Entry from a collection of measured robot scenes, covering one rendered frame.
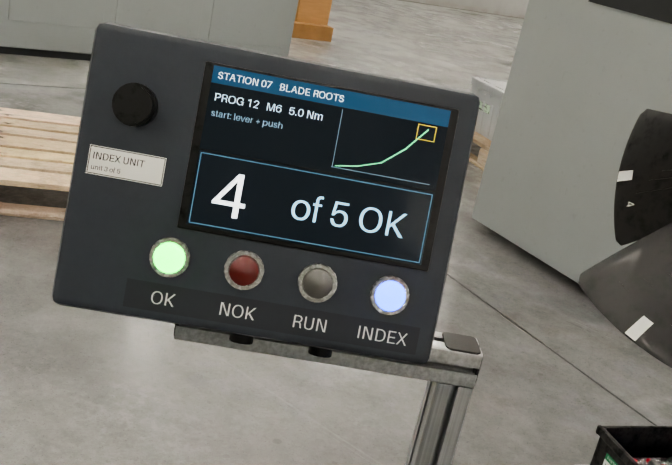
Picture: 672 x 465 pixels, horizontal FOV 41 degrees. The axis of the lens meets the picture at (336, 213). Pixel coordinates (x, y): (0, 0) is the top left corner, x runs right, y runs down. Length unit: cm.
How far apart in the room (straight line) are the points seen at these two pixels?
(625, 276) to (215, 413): 154
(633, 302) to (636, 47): 265
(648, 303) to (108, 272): 75
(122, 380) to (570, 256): 210
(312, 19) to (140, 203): 877
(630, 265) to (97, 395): 167
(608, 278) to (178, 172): 73
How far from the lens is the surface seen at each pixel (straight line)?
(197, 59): 60
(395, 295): 60
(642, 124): 152
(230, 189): 60
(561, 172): 399
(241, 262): 59
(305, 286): 60
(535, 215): 410
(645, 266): 120
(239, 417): 251
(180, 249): 60
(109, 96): 60
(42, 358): 268
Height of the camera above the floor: 136
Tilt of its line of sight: 19 degrees down
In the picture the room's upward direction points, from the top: 12 degrees clockwise
